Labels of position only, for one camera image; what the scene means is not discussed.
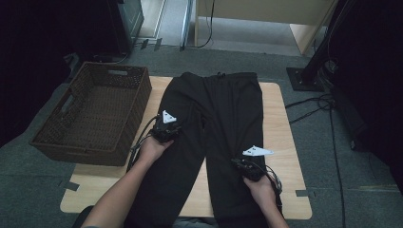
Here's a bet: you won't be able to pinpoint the beige wooden furniture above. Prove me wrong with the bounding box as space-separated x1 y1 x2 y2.
193 0 337 57

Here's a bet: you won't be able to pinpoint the person's grey trouser lap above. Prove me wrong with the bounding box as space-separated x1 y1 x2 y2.
172 218 221 228

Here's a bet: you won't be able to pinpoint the brown wicker basket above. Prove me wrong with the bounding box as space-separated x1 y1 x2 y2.
29 61 153 167

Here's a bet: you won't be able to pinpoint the hanging black cable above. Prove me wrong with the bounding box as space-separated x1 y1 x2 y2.
195 0 217 49

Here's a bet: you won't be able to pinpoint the black slanted stand pole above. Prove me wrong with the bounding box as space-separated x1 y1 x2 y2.
302 0 353 84

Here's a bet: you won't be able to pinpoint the black floor cables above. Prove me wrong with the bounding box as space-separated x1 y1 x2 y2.
284 92 348 228

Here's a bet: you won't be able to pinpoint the grey metal rail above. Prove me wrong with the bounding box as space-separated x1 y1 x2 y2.
179 0 195 52

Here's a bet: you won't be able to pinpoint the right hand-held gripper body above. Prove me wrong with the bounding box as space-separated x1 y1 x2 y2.
236 144 275 182

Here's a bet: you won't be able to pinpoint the dark curtain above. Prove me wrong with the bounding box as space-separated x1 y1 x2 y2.
327 0 403 194
0 0 112 148

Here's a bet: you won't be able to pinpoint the black pants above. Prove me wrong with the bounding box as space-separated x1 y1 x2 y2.
124 71 283 228

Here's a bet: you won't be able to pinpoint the black chair seat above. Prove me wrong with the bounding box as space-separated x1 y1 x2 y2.
70 204 96 228

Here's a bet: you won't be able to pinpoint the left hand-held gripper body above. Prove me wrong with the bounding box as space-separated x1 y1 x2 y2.
150 109 182 144

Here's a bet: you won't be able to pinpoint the right hand-held gripper cable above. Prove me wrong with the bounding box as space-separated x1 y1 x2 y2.
263 163 284 217

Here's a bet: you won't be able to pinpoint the person's left hand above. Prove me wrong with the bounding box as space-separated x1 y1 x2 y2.
136 135 175 166

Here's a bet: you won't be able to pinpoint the black stand base plate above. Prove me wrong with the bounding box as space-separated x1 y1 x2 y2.
286 66 325 93

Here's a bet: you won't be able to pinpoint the black cabinet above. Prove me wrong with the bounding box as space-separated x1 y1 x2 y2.
106 0 145 57

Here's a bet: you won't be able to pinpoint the person's right hand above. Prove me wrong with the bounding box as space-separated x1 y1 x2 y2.
242 174 277 210

